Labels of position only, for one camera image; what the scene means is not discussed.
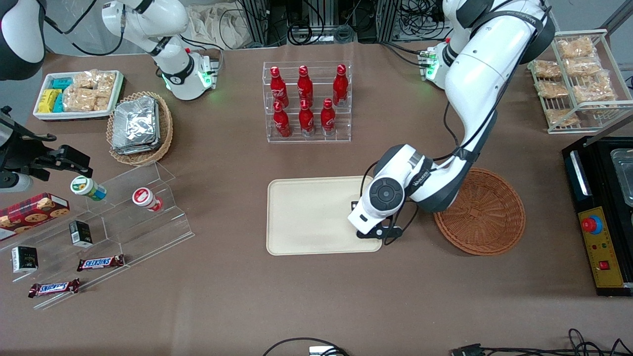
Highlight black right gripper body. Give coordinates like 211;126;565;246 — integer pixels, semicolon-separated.
0;106;62;181

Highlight white snack tray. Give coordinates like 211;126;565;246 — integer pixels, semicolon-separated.
33;70;124;122

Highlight beige rectangular tray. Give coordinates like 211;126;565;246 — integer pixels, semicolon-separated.
266;176;383;256

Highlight light oval wicker basket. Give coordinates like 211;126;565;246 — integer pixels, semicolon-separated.
106;91;174;166

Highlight round brown wicker basket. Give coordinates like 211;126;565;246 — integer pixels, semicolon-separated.
432;167;526;257

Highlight green lidded yogurt cup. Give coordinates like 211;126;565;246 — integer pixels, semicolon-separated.
70;175;107;201

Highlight yellow snack pack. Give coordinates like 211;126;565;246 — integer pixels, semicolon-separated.
38;89;61;114

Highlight red tartan cookie box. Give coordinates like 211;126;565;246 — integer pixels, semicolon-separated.
0;192;71;241

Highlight stack of silver foil packets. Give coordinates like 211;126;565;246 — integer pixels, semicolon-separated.
111;96;162;156

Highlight small black box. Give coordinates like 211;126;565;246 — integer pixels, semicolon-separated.
11;246;39;274
69;221;93;248

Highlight red lidded yogurt cup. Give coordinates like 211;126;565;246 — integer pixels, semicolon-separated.
132;187;164;213

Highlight clear acrylic stepped shelf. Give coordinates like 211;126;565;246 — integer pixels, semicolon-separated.
0;161;195;311

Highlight snickers chocolate bar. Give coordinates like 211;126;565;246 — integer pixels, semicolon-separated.
28;278;81;298
76;254;126;272

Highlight clear acrylic bottle rack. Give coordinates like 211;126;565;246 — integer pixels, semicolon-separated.
263;61;353;144

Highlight red cola bottle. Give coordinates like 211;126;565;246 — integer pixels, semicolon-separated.
270;66;289;108
320;98;337;136
297;65;314;107
332;64;349;108
273;101;292;138
299;99;316;137

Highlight bagged bread pack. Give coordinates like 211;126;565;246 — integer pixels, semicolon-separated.
564;57;603;78
533;60;563;79
536;80;569;98
573;75;619;107
556;36;596;59
545;109;580;127

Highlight black yellow control box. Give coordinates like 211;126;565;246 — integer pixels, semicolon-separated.
562;136;633;297

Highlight silver metal pan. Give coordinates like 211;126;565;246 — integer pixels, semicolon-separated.
610;147;633;208

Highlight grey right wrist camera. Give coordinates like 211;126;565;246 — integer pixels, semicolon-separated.
0;173;34;193

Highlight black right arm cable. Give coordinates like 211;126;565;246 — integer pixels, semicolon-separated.
44;0;125;56

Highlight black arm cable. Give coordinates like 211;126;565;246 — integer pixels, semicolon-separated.
44;0;125;56
360;7;547;246

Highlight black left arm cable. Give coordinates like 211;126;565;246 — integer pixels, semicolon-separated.
360;7;547;246

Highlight black arched cable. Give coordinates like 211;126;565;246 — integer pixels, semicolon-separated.
262;337;350;356

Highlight black connector with cable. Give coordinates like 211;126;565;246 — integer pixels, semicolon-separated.
449;343;633;356

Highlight black base power cables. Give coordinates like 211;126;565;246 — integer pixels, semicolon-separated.
380;41;428;68

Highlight white wire rack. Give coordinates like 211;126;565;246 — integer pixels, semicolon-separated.
527;29;633;135

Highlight aluminium frame post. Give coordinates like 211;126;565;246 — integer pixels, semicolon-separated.
376;0;402;43
240;0;271;48

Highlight tangled black cable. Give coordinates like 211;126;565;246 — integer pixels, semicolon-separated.
568;328;633;356

